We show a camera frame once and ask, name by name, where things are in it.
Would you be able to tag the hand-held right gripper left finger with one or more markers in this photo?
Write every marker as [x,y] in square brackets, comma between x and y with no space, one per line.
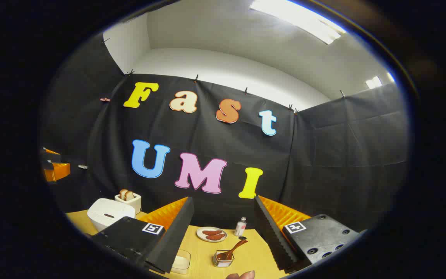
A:
[174,236]

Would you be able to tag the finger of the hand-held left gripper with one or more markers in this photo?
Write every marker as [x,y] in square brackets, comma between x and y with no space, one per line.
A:
[58,172]
[50,155]

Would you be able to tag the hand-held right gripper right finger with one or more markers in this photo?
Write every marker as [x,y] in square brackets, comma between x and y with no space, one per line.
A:
[271,236]

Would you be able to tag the brown wooden spoon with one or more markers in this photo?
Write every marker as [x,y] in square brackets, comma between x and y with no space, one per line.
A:
[230,251]

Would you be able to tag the white rice cooker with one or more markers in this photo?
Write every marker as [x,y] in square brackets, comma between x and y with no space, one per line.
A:
[108,213]

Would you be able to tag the white round plate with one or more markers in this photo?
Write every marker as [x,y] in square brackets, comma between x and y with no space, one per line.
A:
[199,234]

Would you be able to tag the small bottle with pink label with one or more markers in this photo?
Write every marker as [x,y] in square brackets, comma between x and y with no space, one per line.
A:
[240,228]

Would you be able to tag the red meat piece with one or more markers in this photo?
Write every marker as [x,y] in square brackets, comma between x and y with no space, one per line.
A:
[212,233]
[216,237]

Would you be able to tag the white toaster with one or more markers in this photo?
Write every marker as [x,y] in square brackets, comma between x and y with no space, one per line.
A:
[134,204]

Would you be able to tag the toast bread slice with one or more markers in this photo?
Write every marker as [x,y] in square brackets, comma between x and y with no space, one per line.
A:
[122,194]
[130,195]

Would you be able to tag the pink cloth clip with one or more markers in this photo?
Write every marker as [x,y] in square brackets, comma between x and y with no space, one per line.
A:
[105,99]

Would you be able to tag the black backdrop cloth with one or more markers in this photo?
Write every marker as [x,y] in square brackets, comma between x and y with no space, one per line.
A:
[323,155]

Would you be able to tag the small ceiling light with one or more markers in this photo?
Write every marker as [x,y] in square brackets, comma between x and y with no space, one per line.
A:
[374,82]

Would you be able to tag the long ceiling light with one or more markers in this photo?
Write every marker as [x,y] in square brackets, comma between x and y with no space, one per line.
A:
[304,19]

